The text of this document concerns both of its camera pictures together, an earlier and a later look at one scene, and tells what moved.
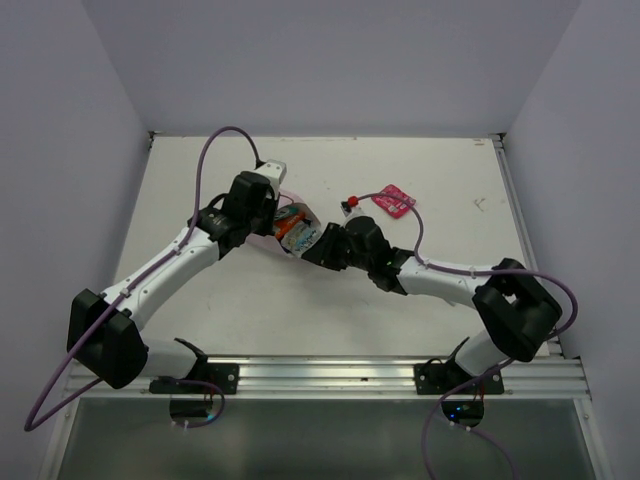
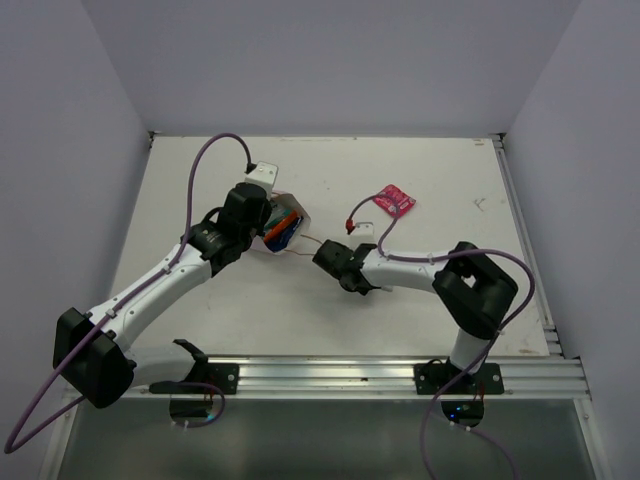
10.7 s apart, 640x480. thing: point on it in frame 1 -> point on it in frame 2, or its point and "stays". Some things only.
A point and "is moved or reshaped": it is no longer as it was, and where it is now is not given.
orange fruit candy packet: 284,224 is moved or reshaped
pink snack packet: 394,206 stays
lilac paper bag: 288,199 is moved or reshaped
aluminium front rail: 358,377 stays
